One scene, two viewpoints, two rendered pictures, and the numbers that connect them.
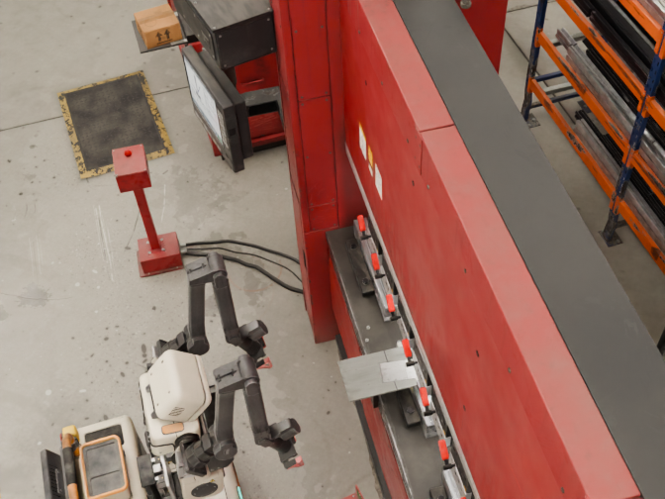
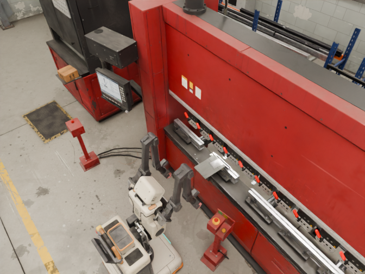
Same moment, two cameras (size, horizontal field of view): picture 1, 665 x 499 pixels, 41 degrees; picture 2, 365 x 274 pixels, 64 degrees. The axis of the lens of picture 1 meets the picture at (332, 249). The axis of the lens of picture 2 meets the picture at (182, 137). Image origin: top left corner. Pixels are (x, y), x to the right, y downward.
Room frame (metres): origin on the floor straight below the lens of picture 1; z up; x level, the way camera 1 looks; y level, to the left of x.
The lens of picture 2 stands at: (0.28, 0.84, 3.33)
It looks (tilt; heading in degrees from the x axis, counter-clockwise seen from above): 47 degrees down; 335
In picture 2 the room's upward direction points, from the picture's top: 1 degrees counter-clockwise
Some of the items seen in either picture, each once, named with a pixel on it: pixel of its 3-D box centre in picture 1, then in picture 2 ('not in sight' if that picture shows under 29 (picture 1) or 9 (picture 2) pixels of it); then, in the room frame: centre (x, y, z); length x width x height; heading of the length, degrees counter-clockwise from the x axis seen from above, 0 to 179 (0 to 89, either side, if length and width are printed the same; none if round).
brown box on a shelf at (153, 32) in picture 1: (156, 23); (67, 72); (4.03, 0.86, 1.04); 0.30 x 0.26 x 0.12; 15
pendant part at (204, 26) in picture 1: (231, 73); (117, 74); (2.95, 0.38, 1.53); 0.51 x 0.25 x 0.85; 25
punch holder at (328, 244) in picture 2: not in sight; (329, 237); (0.65, -0.50, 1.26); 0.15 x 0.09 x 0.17; 11
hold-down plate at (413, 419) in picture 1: (402, 391); (218, 170); (1.75, -0.23, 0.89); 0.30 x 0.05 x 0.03; 11
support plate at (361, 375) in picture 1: (377, 373); (209, 166); (1.78, -0.14, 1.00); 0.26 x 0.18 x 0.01; 101
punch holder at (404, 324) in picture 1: (414, 320); (221, 141); (1.83, -0.28, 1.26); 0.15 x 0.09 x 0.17; 11
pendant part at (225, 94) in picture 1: (220, 106); (115, 88); (2.87, 0.43, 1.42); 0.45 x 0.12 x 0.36; 25
